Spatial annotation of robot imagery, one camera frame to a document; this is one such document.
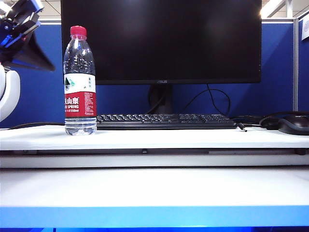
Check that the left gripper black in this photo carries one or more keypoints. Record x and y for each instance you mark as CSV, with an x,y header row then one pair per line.
x,y
14,31

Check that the clear plastic water bottle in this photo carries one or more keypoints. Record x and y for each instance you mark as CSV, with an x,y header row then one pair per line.
x,y
79,72

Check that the red bottle cap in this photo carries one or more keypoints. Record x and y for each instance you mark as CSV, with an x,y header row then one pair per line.
x,y
78,31

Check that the white curved plastic shell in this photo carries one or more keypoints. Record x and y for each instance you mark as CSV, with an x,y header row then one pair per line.
x,y
10,91

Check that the black monitor stand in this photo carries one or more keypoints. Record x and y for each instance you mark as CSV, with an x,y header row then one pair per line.
x,y
160,99

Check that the black ASUS monitor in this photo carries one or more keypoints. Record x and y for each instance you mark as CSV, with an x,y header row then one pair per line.
x,y
169,41

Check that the black Logitech keyboard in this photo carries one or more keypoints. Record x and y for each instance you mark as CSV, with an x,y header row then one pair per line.
x,y
169,122

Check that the ceiling light panel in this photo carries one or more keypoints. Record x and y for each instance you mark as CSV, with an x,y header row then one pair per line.
x,y
272,8

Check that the black computer mouse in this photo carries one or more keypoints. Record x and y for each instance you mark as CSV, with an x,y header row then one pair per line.
x,y
295,124

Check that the blue side partition panel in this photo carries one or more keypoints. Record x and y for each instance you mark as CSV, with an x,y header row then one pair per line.
x,y
304,72

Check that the white paper sheet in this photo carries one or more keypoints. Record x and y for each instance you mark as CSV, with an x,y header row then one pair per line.
x,y
305,30

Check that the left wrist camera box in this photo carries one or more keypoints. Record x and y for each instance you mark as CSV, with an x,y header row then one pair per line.
x,y
26,7

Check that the grey metal partition post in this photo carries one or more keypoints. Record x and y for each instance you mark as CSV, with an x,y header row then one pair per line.
x,y
296,72

